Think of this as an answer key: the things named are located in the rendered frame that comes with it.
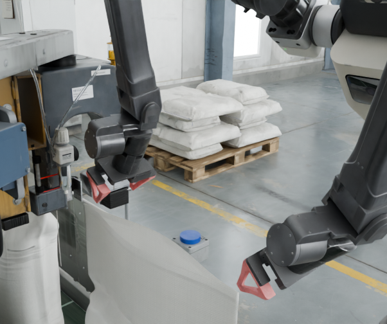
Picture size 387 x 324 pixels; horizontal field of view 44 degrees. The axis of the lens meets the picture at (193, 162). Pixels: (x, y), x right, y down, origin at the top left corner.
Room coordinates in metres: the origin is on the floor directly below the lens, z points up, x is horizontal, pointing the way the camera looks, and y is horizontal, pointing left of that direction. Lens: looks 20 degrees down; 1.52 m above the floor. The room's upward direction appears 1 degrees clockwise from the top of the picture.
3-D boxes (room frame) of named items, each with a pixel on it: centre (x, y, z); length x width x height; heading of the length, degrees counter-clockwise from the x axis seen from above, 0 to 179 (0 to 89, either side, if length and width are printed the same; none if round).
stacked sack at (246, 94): (4.59, -0.34, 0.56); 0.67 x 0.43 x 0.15; 44
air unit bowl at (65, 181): (1.02, 0.29, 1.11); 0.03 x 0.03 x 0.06
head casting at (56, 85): (1.23, 0.35, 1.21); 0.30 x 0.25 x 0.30; 44
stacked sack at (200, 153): (4.09, 0.11, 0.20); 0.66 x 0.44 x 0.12; 44
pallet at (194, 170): (4.35, -0.12, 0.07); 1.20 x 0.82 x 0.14; 136
